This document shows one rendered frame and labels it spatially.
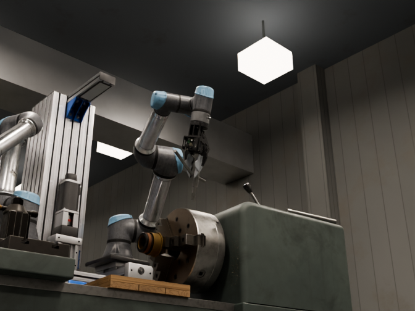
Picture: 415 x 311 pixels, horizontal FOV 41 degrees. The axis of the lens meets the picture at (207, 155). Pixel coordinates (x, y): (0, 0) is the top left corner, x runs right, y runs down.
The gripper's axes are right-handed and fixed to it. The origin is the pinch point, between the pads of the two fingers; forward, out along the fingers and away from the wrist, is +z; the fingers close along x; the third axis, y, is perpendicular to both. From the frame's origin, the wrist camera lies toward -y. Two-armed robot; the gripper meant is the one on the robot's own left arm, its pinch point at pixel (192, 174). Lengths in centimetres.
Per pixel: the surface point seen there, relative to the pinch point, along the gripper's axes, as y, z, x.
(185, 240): 11.0, 26.1, 5.7
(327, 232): -41, 12, 48
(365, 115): -445, -172, 22
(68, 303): 52, 51, -11
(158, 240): 10.6, 27.6, -5.0
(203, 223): 4.2, 18.5, 8.9
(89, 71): -303, -161, -268
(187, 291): 18.3, 43.3, 12.3
